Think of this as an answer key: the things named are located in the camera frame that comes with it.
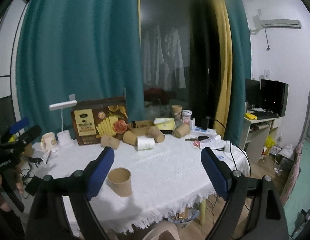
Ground blue white card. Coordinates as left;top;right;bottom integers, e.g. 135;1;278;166
217;155;225;160

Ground plain brown paper cup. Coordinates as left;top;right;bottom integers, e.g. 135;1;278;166
123;130;138;146

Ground yellow white tissue box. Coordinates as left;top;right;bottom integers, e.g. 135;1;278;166
154;118;176;131

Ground white tube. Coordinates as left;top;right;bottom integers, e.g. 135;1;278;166
208;134;222;142

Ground teal left curtain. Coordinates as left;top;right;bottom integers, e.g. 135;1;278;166
16;0;145;133

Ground black keys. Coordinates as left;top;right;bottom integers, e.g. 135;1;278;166
185;136;209;141

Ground white paper cup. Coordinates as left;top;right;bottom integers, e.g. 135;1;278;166
137;137;155;151

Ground black computer monitor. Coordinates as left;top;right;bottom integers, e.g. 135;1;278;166
245;79;289;120

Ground upright brown paper cup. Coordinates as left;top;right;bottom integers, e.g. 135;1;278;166
171;105;183;120

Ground yellow curtain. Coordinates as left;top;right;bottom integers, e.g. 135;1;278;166
211;0;233;137

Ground white computer desk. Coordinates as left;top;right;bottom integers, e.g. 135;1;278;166
239;117;283;164

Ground teal right curtain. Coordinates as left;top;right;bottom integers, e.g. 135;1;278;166
224;0;252;145

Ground white air conditioner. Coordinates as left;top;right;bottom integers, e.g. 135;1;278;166
250;9;302;35

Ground cream cartoon mug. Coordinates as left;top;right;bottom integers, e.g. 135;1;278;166
40;132;60;153

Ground person's knee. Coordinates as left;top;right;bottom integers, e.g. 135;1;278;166
142;220;180;240

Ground small brown paper cup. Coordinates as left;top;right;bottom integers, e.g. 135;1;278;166
173;123;190;139

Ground open cardboard box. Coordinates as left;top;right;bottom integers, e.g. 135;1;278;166
128;120;154;136

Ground printed brown paper cup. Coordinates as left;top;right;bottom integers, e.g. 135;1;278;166
101;134;120;150

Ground hanging white clothes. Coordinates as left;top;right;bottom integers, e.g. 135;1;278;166
141;25;186;91

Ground white desk lamp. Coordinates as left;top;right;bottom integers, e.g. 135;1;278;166
49;100;77;148

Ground blue white flat box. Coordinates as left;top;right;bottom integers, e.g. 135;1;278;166
190;127;217;137

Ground lying brown patterned cup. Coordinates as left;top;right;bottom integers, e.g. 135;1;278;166
147;126;165;143

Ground brown cracker box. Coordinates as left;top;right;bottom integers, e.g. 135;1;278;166
71;96;128;146

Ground white tablecloth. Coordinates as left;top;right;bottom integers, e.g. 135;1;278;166
30;133;251;238

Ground teal curtain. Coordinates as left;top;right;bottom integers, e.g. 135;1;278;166
16;0;145;133
224;0;252;145

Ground white lid jar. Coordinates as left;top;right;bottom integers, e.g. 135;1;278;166
182;109;192;125

